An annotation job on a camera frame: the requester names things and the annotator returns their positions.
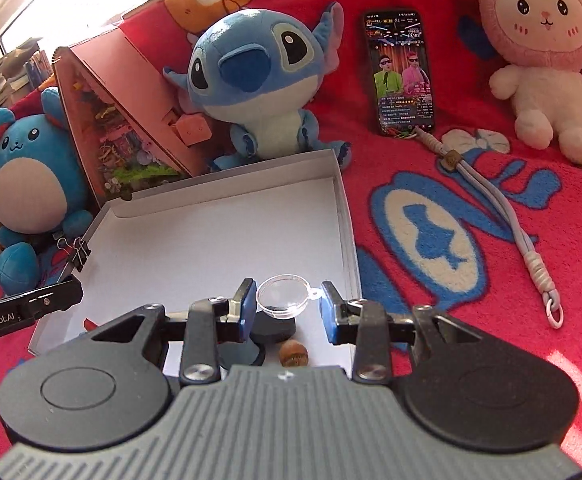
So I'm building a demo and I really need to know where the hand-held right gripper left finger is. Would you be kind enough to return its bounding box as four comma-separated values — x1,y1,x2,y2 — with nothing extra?
78,277,258,387

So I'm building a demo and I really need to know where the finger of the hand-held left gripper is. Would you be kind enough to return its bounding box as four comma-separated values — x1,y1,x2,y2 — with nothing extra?
21,275,84,322

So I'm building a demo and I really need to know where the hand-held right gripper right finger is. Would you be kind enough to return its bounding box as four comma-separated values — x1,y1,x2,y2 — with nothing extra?
320,281,496,386

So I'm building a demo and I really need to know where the clear plastic dome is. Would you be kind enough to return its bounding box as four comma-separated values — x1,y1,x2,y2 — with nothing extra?
256,273,320,321

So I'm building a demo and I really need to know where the black round lid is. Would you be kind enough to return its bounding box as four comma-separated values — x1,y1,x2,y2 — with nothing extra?
218,342,266,367
251,305,296,343

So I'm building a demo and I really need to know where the brown walnut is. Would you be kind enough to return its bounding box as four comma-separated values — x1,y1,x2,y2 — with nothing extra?
278,340,312,367

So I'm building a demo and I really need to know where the white cardboard box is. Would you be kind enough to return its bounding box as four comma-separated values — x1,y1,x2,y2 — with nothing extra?
27,148,363,368

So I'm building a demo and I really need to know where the small black binder clip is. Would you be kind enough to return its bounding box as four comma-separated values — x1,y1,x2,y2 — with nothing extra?
57,236,92,273

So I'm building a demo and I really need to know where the blue round mouse plush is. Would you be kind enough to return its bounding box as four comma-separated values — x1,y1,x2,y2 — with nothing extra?
0,87,94,297

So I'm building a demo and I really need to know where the pink triangular toy box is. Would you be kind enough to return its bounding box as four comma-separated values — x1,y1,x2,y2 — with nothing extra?
52,24,212,208

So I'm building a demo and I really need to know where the blue alien plush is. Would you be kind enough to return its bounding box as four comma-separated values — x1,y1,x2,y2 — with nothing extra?
163,1,352,173

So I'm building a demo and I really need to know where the black smartphone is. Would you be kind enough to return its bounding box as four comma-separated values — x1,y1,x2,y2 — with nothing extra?
363,8,438,137

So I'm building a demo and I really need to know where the pink bunny plush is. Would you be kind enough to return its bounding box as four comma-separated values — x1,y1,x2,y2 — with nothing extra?
466,0,582,165

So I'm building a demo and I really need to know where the grey phone lanyard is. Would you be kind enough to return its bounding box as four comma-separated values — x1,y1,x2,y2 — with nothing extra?
413,127,565,330

